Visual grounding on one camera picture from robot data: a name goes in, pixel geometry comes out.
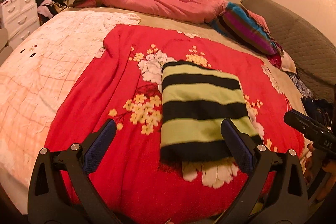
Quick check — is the green black striped sweater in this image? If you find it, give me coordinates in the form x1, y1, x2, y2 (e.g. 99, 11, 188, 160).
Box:
160, 60, 263, 162

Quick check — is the pile of clothes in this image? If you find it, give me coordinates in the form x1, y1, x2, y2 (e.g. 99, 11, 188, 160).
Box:
35, 0, 70, 25

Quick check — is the white drawer cabinet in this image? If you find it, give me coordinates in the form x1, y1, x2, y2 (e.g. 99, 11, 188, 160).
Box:
1, 0, 40, 50

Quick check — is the white pink plush blanket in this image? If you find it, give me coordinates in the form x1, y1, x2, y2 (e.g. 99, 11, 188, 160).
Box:
1, 10, 141, 186

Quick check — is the colourful striped blanket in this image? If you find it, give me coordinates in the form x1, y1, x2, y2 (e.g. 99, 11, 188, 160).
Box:
209, 2, 283, 56

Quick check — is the pink duvet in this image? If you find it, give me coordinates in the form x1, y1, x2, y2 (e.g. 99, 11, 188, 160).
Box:
74, 0, 228, 24

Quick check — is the grey quilted headboard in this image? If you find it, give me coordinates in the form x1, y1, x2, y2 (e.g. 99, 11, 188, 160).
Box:
241, 0, 335, 103

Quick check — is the person's right hand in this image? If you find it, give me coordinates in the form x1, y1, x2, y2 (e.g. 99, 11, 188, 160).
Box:
303, 143, 335, 205

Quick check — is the red floral blanket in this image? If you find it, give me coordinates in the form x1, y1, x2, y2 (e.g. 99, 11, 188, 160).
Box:
46, 25, 305, 223

